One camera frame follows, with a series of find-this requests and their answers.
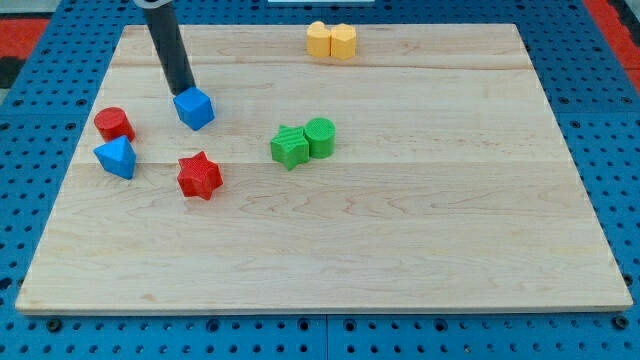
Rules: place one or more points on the yellow hexagon block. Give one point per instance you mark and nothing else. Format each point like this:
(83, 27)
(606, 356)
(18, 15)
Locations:
(343, 41)

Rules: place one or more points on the green star block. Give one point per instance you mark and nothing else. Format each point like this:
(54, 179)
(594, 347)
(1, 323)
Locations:
(290, 147)

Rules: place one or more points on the yellow heart block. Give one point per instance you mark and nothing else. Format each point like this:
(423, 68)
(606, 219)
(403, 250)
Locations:
(318, 40)

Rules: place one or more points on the light wooden board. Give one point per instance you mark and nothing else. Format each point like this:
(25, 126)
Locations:
(450, 189)

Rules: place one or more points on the blue triangle block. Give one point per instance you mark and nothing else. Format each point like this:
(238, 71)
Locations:
(117, 157)

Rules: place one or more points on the blue cube block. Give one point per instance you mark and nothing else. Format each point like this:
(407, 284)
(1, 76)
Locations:
(194, 108)

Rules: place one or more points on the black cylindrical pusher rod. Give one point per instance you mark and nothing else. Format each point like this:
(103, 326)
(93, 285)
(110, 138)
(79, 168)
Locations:
(163, 25)

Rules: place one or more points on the red cylinder block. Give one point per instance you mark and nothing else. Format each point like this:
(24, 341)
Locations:
(112, 122)

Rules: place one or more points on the red star block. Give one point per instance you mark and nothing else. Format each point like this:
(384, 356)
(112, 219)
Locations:
(198, 176)

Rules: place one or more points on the green cylinder block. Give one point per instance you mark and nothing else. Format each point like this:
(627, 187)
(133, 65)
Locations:
(320, 133)

